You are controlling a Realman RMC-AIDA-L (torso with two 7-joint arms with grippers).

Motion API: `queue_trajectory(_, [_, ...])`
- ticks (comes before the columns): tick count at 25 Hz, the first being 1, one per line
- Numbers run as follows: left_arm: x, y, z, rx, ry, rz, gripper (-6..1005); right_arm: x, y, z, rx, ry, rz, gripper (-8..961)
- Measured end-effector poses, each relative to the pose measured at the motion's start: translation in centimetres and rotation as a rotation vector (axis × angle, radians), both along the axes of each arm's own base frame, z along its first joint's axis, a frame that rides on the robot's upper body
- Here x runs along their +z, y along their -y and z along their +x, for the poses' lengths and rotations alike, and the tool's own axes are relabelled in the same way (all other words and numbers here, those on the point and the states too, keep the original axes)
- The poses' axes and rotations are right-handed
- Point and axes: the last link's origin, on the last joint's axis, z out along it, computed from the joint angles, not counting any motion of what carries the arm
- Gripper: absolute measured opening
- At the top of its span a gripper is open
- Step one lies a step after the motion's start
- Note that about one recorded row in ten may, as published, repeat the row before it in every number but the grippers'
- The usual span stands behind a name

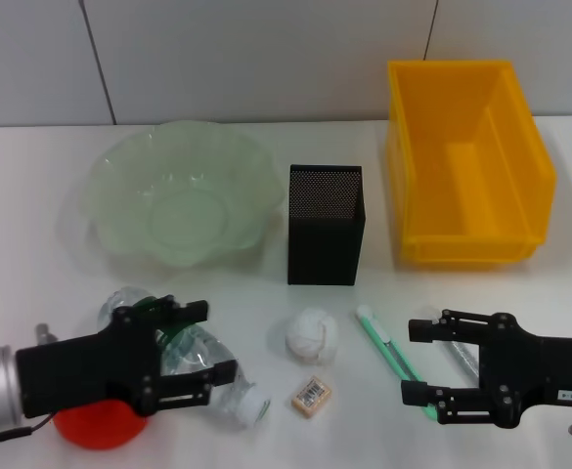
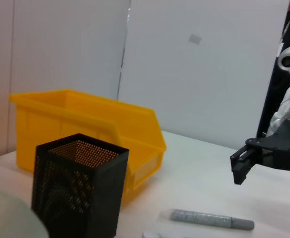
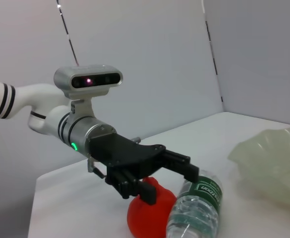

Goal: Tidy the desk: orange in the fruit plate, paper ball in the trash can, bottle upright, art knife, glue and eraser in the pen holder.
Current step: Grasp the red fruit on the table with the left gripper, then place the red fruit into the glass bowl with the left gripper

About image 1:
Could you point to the red-orange fruit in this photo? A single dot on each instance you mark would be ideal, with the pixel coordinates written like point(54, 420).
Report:
point(95, 432)

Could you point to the black mesh pen holder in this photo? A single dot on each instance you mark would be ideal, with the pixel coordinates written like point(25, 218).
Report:
point(324, 239)

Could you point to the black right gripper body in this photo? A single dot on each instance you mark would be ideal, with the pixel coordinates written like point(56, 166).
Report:
point(549, 371)

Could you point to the clear plastic water bottle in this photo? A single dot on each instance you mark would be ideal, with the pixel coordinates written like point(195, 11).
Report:
point(195, 349)

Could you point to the beige eraser with barcode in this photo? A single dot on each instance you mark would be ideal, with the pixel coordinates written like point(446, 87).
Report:
point(312, 396)

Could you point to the white paper ball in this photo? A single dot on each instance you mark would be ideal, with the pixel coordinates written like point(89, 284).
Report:
point(310, 337)

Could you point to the green utility knife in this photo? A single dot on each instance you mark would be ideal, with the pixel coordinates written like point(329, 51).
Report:
point(378, 337)

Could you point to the green glass fruit plate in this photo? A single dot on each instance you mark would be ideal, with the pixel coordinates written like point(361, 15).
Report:
point(188, 220)

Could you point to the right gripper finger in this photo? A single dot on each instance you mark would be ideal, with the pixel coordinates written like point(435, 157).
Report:
point(452, 325)
point(442, 398)

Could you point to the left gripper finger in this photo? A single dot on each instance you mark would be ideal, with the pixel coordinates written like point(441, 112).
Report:
point(192, 386)
point(178, 310)

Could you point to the yellow plastic bin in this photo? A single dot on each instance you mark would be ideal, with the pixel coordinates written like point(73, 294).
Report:
point(471, 195)

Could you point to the grey marker pen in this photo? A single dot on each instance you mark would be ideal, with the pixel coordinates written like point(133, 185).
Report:
point(461, 357)

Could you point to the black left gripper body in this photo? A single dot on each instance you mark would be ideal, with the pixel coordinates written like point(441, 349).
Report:
point(85, 366)

